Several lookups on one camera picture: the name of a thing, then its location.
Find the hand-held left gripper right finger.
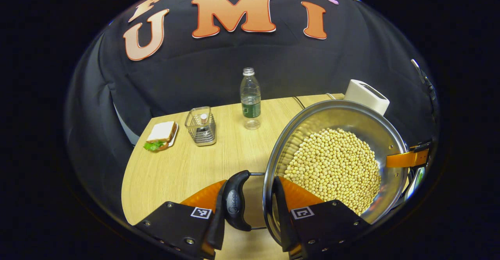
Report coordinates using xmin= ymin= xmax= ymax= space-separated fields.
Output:
xmin=272 ymin=176 xmax=371 ymax=260

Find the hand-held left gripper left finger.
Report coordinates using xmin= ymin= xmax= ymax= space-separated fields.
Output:
xmin=133 ymin=180 xmax=228 ymax=260

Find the pile of yellow soybeans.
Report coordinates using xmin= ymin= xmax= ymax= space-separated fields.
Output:
xmin=283 ymin=128 xmax=382 ymax=215

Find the steel pot with black handles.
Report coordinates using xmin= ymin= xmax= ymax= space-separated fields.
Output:
xmin=222 ymin=99 xmax=411 ymax=249

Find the white toaster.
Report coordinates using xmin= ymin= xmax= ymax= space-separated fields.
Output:
xmin=344 ymin=79 xmax=390 ymax=116

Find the small white plate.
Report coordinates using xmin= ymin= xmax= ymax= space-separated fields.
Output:
xmin=168 ymin=123 xmax=179 ymax=147

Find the sandwich with lettuce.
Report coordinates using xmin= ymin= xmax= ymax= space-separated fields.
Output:
xmin=143 ymin=121 xmax=176 ymax=152

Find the small seasoning bottle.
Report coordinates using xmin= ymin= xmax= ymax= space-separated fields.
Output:
xmin=196 ymin=113 xmax=209 ymax=134

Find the clear plastic water bottle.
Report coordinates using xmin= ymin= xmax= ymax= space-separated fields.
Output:
xmin=240 ymin=67 xmax=262 ymax=130

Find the metal wire basket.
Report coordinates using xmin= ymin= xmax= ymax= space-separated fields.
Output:
xmin=184 ymin=106 xmax=217 ymax=146

